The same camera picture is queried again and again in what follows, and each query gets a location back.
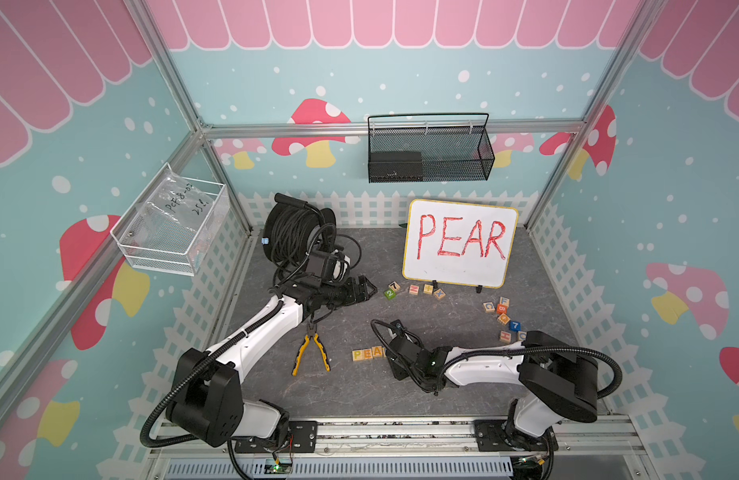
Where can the black wire mesh basket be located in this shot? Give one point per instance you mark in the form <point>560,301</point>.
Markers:
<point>434,147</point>

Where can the clear plastic wall bin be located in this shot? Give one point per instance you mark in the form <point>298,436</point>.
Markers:
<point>171,226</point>

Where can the yellow black pliers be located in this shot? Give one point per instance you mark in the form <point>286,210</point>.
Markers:
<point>312,348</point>

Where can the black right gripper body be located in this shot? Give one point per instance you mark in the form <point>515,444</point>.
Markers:
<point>399,376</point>

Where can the whiteboard with red PEAR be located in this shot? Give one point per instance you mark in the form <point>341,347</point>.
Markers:
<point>459,243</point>

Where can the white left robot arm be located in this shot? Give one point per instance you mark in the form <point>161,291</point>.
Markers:
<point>206,402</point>

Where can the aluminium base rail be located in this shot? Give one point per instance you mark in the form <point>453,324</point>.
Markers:
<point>421,448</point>

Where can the black cable reel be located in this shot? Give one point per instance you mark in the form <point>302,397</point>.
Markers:
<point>301,239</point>

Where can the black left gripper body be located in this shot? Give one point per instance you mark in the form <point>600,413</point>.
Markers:
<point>342,294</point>

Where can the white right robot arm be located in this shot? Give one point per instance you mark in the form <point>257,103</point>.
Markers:
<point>563,382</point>

